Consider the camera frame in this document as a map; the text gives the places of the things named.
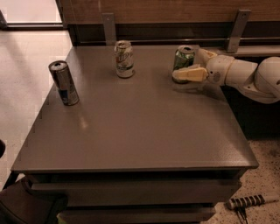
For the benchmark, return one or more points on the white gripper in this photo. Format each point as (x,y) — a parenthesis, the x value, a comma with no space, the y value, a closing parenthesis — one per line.
(218,71)

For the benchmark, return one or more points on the grey drawer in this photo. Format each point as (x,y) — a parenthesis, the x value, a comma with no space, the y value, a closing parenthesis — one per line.
(156,215)
(134,193)

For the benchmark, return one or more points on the top grey drawer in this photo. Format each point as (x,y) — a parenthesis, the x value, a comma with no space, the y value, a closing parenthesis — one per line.
(134,193)

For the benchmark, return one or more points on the right metal wall bracket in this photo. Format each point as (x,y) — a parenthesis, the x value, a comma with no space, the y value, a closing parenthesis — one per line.
(239,24)

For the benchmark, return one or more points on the striped power strip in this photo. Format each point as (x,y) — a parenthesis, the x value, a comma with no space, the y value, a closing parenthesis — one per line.
(252,200)

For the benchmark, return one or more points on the left metal wall bracket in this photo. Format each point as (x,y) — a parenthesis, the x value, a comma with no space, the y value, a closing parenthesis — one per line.
(109,27)

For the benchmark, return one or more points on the grey drawer cabinet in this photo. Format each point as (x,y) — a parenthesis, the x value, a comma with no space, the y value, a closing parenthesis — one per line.
(142,128)

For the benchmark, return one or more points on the white soda can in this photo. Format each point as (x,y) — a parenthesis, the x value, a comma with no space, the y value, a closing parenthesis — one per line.
(124,62)

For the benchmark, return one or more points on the silver blue slim can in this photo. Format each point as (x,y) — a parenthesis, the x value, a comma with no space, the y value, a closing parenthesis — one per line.
(63,80)

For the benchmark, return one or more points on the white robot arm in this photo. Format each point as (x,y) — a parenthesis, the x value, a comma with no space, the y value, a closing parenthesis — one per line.
(258,82)

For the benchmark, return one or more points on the green soda can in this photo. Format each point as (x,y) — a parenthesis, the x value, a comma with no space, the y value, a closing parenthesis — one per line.
(184,57)

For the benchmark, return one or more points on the lower grey drawer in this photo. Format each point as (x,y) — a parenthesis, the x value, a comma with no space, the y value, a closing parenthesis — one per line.
(156,215)

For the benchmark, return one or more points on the metal wall bracket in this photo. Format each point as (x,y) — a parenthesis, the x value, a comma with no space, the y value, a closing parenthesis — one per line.
(109,27)
(239,24)

